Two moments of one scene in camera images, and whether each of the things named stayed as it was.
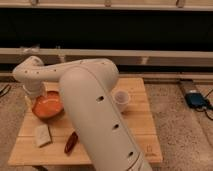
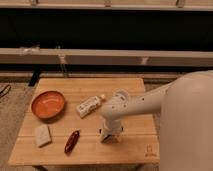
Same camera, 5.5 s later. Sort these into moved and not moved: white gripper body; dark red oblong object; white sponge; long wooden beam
Moved: white gripper body
Not moved: dark red oblong object; long wooden beam; white sponge
